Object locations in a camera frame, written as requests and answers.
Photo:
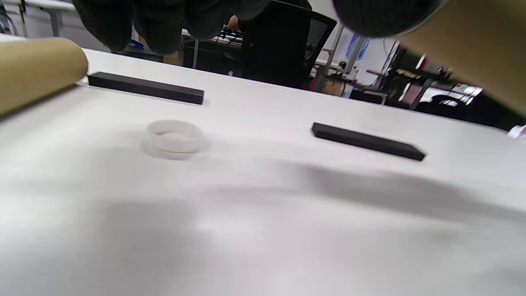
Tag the person's left hand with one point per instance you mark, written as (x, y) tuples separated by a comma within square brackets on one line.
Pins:
[(160, 24)]

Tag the black rectangular bar weight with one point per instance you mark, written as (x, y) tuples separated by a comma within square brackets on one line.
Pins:
[(144, 87), (365, 141)]

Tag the white plastic tube cap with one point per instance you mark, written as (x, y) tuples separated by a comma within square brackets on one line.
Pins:
[(174, 142)]

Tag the brown cardboard mailing tube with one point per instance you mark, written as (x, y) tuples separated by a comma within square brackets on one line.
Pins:
[(37, 70), (481, 45)]

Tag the small cardboard box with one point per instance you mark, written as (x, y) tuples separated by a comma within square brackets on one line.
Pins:
[(333, 87)]

